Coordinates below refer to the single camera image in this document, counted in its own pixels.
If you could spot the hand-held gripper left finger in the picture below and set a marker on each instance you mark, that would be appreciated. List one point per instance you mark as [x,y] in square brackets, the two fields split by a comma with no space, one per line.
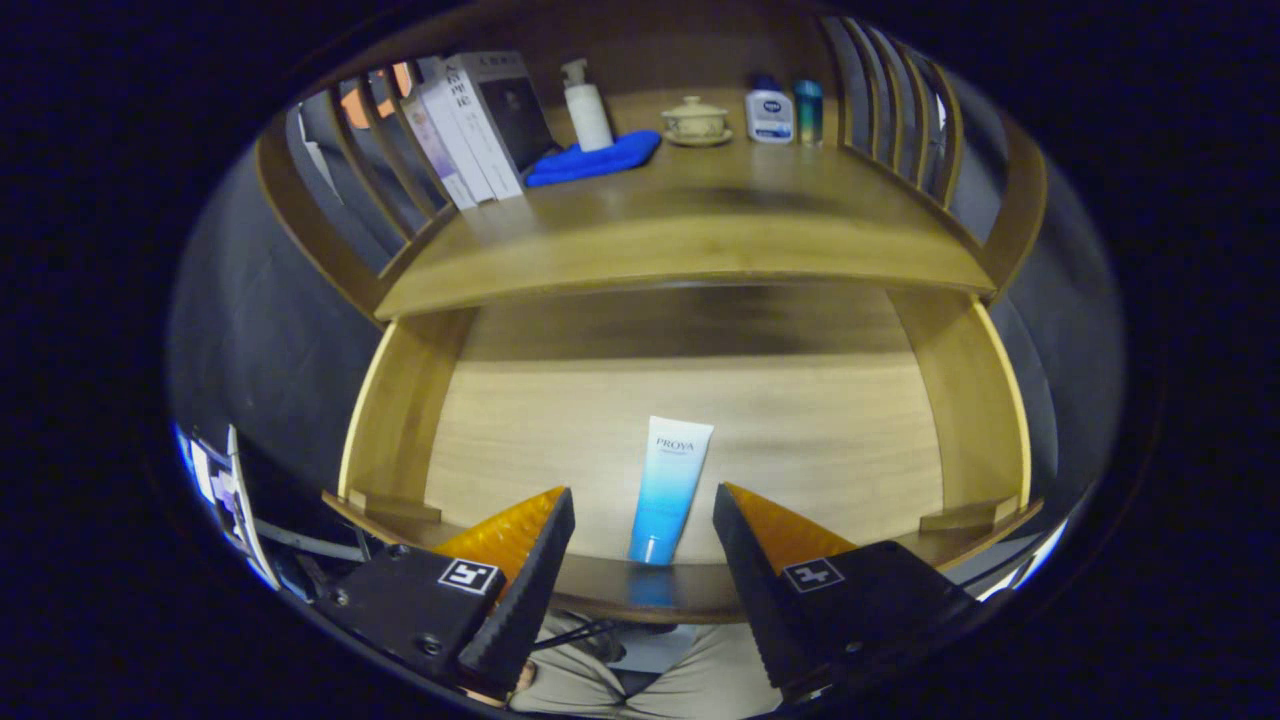
[525,590]

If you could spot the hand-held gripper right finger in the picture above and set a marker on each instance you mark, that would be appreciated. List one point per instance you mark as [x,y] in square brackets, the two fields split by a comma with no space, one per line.
[760,590]

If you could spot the blue white cosmetic tube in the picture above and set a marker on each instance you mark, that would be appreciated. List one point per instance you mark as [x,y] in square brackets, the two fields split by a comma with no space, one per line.
[668,480]

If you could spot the wooden drawer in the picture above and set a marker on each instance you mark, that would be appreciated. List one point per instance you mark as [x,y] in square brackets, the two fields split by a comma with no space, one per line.
[800,430]

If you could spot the wooden countertop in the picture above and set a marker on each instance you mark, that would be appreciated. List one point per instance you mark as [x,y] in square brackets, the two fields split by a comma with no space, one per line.
[700,220]

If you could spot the blue folded cloth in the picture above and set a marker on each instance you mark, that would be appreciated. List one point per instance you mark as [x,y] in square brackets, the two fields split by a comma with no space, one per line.
[590,160]

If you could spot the white book with pink print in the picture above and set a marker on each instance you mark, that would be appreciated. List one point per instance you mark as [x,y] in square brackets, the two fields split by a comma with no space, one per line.
[440,155]

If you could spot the plain white book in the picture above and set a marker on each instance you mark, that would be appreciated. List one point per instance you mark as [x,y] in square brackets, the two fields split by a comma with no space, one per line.
[475,140]

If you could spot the beige lidded ceramic cup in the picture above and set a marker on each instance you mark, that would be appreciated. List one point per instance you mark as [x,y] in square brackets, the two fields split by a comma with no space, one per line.
[695,122]

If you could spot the white bottle with blue cap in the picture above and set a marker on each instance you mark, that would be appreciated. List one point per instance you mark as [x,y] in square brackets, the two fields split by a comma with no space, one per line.
[769,115]

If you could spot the white pump bottle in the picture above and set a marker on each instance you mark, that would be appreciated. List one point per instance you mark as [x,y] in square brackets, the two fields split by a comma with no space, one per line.
[588,115]

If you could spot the teal slim bottle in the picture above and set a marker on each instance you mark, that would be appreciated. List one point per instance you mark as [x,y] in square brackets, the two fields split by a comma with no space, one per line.
[808,112]

